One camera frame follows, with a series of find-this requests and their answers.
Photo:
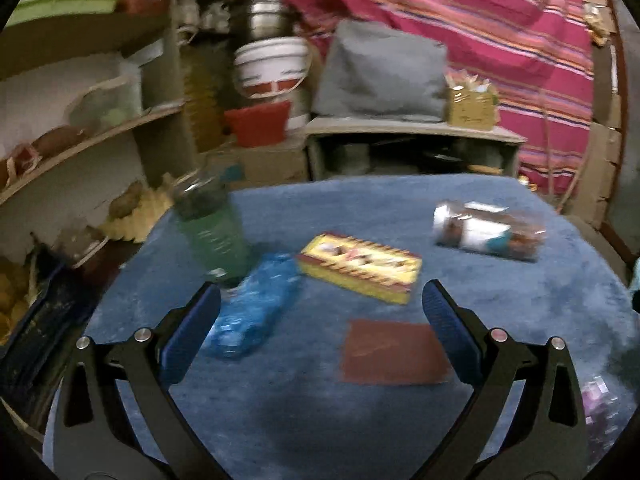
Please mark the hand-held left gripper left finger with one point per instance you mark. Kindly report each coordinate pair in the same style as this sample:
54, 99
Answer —
190, 335

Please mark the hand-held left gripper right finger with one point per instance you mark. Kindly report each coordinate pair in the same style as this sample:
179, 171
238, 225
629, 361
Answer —
450, 335

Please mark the brown square sheet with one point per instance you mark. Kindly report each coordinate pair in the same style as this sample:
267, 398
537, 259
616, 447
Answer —
390, 352

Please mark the blue crumpled plastic bag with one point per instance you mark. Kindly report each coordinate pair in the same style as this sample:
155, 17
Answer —
250, 305

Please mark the green plastic cup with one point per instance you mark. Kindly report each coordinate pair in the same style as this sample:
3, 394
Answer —
215, 240

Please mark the clear plastic jar lying down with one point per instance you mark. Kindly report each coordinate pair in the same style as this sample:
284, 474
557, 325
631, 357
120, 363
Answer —
485, 232

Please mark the yellow flat box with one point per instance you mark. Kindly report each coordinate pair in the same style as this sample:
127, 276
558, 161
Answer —
360, 265

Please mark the egg carton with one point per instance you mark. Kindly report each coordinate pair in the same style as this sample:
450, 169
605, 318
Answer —
145, 210

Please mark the red plastic container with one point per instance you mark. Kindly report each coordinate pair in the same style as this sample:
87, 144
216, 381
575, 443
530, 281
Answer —
85, 247

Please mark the blue plastic crate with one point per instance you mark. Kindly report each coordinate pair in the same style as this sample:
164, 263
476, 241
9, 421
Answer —
40, 330

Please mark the pile of potatoes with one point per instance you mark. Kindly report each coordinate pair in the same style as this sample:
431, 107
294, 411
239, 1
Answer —
15, 290

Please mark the low wooden table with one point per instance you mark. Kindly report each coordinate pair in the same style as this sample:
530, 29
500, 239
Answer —
400, 127

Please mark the red plastic basket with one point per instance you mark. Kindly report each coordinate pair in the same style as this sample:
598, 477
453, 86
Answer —
257, 125

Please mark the small yellow cardboard box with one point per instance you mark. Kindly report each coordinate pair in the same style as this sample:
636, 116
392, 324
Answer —
470, 107

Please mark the large cardboard box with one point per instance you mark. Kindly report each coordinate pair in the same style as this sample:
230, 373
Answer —
605, 160

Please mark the yellowish plastic jug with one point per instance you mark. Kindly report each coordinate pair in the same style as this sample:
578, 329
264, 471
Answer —
205, 100

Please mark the clear plastic container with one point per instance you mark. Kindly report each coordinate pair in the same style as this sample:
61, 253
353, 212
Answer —
110, 105

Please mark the wooden shelf unit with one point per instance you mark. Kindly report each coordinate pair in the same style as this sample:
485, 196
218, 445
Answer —
157, 75

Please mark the grey cushion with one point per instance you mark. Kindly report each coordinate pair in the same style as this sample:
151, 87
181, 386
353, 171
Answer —
380, 75

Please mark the white plastic bucket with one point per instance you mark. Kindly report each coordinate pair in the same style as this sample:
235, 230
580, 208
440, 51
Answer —
270, 60

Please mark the pink striped cloth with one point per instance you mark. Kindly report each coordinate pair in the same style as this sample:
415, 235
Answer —
475, 20

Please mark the metal pot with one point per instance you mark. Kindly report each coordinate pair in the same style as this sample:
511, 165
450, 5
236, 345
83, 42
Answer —
265, 15

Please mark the green plastic tub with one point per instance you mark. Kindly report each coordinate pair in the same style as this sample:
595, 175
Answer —
60, 5

